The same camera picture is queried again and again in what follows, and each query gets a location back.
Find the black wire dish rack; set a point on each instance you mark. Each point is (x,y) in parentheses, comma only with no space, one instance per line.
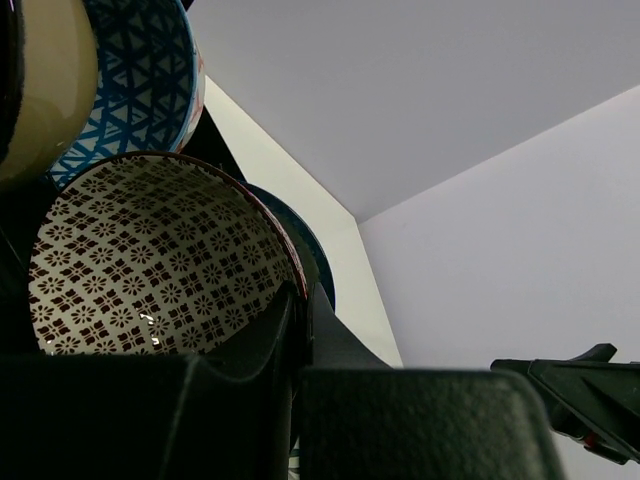
(208,145)

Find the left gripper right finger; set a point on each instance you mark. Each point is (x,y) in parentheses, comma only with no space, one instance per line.
(361,419)

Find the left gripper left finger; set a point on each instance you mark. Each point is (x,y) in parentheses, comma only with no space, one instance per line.
(225,415)

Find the blue triangle pattern bowl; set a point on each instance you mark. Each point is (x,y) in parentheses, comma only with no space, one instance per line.
(147,84)

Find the patterned brown white bowl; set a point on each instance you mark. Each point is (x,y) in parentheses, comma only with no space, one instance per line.
(150,253)

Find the beige black bowl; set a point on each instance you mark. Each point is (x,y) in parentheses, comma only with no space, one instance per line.
(49,75)

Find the blue floral porcelain bowl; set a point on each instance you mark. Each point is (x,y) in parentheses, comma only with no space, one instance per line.
(312,256)

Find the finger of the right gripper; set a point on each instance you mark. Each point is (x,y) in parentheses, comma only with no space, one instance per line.
(588,399)

